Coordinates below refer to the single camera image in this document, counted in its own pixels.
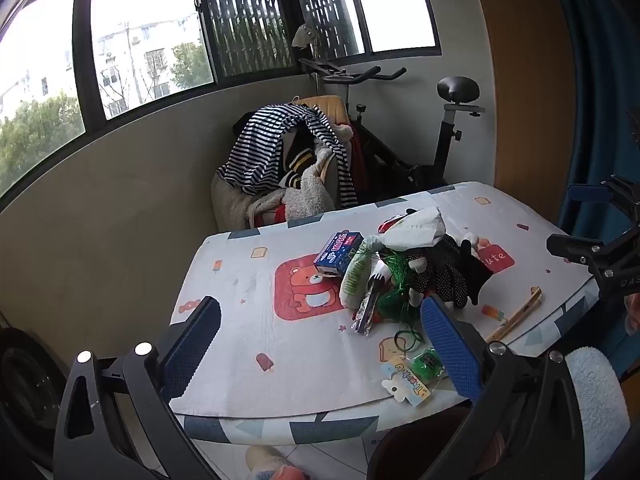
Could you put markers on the black garment with yellow stripes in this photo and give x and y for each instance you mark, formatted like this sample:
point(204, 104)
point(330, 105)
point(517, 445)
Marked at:
point(300, 162)

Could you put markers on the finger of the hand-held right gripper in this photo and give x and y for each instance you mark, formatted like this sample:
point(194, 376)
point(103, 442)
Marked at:
point(587, 193)
point(575, 247)

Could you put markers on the green item in clear packet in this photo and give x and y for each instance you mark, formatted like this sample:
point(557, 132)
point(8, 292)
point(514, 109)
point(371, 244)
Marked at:
point(425, 365)

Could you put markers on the black dotted glove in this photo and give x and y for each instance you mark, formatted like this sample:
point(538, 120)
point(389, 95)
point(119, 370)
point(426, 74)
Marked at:
point(442, 265)

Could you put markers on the black window grille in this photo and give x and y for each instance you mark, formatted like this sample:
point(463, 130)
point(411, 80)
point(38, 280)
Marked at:
point(245, 15)

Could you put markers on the tan leather chair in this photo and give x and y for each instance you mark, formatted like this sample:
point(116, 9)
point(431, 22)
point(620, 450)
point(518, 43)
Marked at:
point(332, 105)

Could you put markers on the green white wrapper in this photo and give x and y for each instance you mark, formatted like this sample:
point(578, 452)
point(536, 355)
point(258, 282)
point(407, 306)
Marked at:
point(352, 277)

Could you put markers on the wrapped black plastic fork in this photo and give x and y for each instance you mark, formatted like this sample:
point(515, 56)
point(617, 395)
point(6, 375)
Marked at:
point(369, 302)

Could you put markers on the black cloth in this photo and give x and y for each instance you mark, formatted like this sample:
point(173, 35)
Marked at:
point(477, 280)

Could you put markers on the blue curtain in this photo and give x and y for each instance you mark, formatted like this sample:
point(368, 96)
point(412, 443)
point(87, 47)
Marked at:
point(600, 110)

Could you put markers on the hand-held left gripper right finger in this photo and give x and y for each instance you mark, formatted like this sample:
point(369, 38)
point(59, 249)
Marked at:
point(450, 350)

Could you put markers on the small blue carton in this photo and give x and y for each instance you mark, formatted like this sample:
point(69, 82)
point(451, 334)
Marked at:
point(337, 252)

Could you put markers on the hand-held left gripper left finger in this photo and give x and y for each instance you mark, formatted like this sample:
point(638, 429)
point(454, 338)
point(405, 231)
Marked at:
point(192, 345)

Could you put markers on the wooden panel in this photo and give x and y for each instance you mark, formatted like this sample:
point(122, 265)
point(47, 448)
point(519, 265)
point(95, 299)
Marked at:
point(530, 85)

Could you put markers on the red cloth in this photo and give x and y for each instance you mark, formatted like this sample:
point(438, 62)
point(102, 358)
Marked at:
point(357, 155)

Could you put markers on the window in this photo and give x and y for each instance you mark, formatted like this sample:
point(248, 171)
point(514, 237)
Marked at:
point(140, 50)

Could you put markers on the bamboo stick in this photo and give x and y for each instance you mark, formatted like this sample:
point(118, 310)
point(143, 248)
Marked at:
point(515, 317)

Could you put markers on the printed tag packet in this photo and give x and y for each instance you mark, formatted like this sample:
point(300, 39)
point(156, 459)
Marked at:
point(407, 384)

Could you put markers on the small grey plush toy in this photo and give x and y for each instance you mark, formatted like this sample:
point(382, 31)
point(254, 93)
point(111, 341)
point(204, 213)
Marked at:
point(306, 37)

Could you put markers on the striped shirt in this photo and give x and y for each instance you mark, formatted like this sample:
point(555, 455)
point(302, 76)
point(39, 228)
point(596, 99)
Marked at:
point(260, 145)

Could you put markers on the green net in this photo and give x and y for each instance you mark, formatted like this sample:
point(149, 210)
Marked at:
point(395, 292)

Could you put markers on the white plastic bag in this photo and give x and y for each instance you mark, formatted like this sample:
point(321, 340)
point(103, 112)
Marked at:
point(415, 230)

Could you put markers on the black exercise bike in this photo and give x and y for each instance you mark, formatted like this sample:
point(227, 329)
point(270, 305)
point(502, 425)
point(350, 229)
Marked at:
point(447, 125)

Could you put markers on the cream fleece blanket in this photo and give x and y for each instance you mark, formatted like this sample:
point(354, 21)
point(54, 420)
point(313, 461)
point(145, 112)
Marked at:
point(305, 197)

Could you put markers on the person's right forearm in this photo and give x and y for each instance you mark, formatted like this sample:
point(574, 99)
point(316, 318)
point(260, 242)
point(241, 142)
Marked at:
point(597, 400)

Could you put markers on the person's right hand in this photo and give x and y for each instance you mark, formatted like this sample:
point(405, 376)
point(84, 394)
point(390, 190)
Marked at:
point(635, 312)

